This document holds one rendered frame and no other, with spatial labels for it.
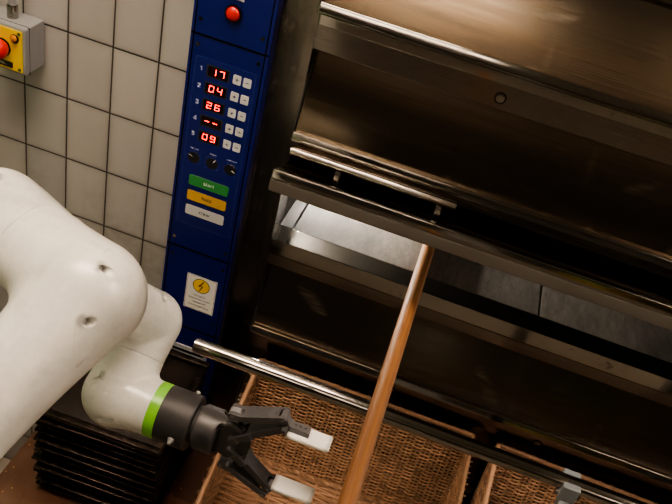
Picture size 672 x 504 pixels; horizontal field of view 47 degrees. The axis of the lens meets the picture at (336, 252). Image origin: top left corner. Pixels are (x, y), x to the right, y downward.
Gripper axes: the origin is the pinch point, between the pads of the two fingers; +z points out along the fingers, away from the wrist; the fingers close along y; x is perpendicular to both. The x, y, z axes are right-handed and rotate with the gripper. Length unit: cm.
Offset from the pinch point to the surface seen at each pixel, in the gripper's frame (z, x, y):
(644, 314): 46, -41, -22
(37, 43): -82, -53, -27
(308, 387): -6.3, -18.1, 2.1
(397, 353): 6.9, -30.7, -1.7
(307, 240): -20, -59, 1
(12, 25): -85, -49, -32
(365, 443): 6.3, -7.3, -1.7
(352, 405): 2.2, -17.9, 2.3
